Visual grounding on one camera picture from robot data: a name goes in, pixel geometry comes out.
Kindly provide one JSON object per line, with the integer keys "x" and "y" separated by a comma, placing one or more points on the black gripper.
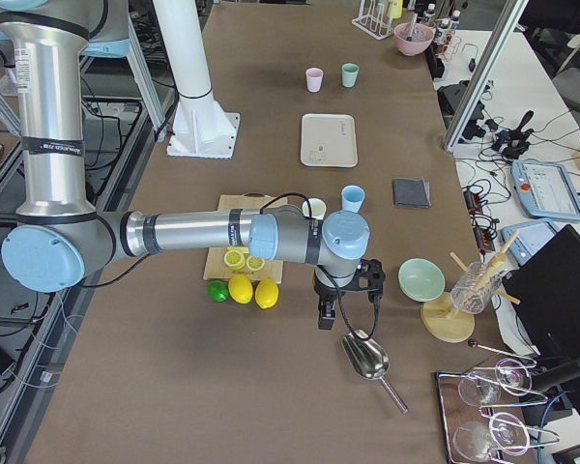
{"x": 325, "y": 292}

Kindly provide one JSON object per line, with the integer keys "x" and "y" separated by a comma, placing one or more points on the blue teach pendant tablet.
{"x": 545, "y": 190}

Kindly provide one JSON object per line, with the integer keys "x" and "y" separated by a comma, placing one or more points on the green cup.
{"x": 349, "y": 74}

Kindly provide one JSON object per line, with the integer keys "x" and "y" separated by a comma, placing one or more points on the light blue cup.
{"x": 352, "y": 198}

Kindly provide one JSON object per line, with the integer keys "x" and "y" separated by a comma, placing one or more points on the beige plastic tray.
{"x": 328, "y": 140}

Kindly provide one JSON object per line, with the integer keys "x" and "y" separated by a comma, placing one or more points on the yellow lemon right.
{"x": 266, "y": 293}

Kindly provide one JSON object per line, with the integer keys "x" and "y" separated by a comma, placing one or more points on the green lime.
{"x": 218, "y": 291}

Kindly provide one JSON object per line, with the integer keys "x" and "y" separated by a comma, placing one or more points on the metal ice scoop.
{"x": 371, "y": 361}

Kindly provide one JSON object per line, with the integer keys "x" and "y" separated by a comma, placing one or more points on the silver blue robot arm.
{"x": 61, "y": 237}

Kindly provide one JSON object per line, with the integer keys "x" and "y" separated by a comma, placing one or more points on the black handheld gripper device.
{"x": 514, "y": 143}

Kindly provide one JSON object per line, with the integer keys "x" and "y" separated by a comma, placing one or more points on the mint green bowl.
{"x": 421, "y": 280}

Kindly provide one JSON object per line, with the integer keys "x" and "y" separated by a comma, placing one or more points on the black monitor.
{"x": 548, "y": 287}

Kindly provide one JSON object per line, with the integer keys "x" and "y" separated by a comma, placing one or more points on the wine glass upper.
{"x": 500, "y": 386}

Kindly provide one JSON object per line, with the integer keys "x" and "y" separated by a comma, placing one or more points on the wooden cutting board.
{"x": 215, "y": 269}

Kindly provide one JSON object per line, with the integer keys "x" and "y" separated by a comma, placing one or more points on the pink bowl with ice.
{"x": 422, "y": 37}

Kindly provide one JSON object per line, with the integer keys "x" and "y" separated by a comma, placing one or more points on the pink cup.
{"x": 313, "y": 79}

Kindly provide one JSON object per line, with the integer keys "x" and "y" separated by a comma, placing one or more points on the wine glass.
{"x": 503, "y": 436}
{"x": 500, "y": 386}

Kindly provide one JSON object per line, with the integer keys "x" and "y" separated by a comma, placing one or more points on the dark grey folded cloth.
{"x": 411, "y": 193}

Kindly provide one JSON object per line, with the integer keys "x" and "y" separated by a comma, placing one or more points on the clear glass mug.
{"x": 473, "y": 291}

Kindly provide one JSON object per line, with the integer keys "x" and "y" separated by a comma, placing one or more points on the yellow lemon left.
{"x": 240, "y": 289}

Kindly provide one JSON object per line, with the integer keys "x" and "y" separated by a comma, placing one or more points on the white wire cup rack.
{"x": 375, "y": 18}

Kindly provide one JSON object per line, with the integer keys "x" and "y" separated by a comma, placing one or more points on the yellow lemon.
{"x": 240, "y": 289}
{"x": 266, "y": 293}

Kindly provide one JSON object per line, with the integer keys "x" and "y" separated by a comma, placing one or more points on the cream white cup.
{"x": 314, "y": 208}

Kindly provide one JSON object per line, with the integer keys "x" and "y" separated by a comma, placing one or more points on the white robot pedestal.
{"x": 201, "y": 128}

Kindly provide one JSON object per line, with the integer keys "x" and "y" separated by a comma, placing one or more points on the halved lemon slice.
{"x": 234, "y": 260}

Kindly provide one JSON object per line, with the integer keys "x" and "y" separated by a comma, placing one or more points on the wine glass lower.
{"x": 503, "y": 436}

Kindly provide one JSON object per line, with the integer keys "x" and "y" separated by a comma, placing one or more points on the aluminium frame post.
{"x": 497, "y": 41}

